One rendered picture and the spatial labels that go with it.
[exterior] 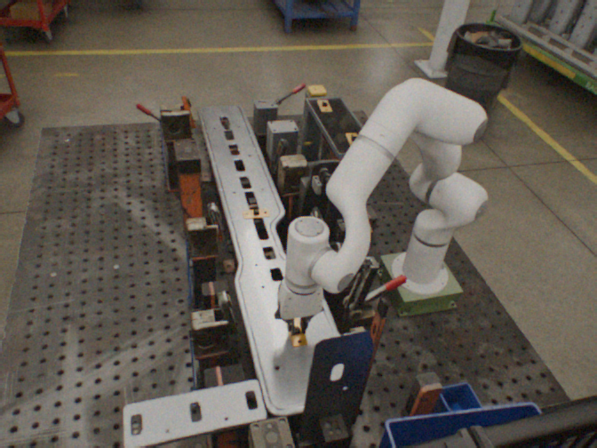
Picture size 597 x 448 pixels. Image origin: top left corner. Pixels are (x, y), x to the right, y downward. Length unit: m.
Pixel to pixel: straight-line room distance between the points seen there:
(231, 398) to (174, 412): 0.12
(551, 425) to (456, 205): 0.97
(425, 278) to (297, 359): 0.66
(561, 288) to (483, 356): 1.53
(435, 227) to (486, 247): 1.73
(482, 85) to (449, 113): 3.03
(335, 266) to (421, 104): 0.37
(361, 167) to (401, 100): 0.15
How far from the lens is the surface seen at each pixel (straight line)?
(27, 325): 1.82
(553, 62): 5.44
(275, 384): 1.22
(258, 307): 1.35
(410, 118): 1.08
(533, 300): 3.11
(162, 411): 1.20
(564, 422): 0.64
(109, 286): 1.85
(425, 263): 1.71
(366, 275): 1.20
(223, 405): 1.19
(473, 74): 4.14
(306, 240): 1.03
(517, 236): 3.50
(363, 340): 0.92
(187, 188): 1.88
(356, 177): 1.05
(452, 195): 1.53
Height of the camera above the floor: 2.03
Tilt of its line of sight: 41 degrees down
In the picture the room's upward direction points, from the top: 6 degrees clockwise
